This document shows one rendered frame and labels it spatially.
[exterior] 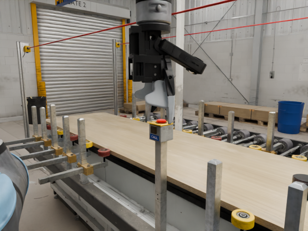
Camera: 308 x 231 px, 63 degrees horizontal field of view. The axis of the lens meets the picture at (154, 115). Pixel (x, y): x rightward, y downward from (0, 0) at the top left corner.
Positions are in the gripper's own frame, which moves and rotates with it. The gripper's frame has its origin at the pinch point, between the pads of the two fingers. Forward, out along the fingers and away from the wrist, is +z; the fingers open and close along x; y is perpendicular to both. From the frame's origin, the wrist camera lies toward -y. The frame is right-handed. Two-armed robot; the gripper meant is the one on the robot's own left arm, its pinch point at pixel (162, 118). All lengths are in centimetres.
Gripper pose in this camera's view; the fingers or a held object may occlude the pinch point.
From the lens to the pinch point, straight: 57.3
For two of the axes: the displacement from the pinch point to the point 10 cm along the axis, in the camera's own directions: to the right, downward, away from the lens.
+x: 2.5, 1.7, -9.5
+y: -9.7, 0.4, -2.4
